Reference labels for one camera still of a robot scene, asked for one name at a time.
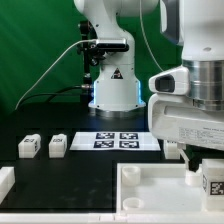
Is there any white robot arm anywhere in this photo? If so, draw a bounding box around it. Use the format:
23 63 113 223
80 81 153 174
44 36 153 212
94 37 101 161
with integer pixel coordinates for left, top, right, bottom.
74 0 224 151

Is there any white U-shaped obstacle fence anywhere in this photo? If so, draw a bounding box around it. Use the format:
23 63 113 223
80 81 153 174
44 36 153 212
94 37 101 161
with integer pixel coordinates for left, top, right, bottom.
0 166 224 224

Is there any printed marker sheet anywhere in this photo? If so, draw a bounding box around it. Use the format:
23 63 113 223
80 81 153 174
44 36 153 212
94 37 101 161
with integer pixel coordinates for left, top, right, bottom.
70 132 160 151

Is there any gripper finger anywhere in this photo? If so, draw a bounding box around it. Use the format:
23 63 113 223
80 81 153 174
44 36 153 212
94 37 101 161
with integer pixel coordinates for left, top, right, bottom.
179 148 200 172

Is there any white square tabletop part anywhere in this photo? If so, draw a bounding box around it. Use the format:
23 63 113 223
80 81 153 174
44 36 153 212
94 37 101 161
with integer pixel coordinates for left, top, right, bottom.
115 162 224 214

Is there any black base cable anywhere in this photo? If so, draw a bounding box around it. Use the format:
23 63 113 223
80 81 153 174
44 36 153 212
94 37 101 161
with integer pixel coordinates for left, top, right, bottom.
19 85 94 105

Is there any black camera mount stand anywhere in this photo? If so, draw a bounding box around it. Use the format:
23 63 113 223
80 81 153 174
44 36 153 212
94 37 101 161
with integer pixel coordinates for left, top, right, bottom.
77 20 105 87

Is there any grey camera cable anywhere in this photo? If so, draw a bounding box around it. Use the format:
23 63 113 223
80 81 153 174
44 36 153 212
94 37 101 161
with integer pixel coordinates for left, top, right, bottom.
14 39 98 111

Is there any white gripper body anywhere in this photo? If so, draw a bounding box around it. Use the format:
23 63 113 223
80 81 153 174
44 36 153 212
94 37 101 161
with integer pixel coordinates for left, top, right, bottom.
148 94 224 151

